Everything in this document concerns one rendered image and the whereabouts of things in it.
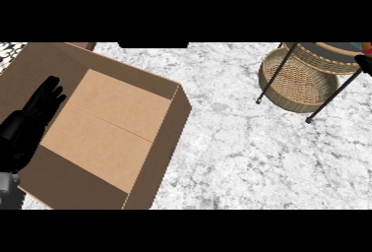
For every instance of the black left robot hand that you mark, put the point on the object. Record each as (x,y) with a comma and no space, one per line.
(41,105)

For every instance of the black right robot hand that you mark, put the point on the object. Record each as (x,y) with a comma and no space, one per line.
(365,63)

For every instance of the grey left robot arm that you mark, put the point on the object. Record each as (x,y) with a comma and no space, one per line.
(7,190)

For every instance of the brown wooden cabinet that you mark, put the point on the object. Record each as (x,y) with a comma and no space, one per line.
(83,45)

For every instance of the wicker tiered basket black frame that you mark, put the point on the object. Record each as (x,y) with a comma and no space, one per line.
(300,82)

